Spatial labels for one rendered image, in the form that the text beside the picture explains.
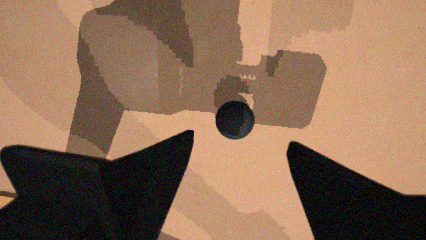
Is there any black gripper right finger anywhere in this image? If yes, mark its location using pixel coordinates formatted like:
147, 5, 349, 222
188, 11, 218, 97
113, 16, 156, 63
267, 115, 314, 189
286, 141, 426, 240

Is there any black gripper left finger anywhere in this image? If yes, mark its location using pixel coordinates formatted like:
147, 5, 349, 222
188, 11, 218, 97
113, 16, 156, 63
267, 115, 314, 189
0, 130, 194, 240

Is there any black ball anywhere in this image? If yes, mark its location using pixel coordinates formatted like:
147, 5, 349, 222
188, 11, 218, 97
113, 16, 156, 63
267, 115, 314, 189
215, 101, 255, 140

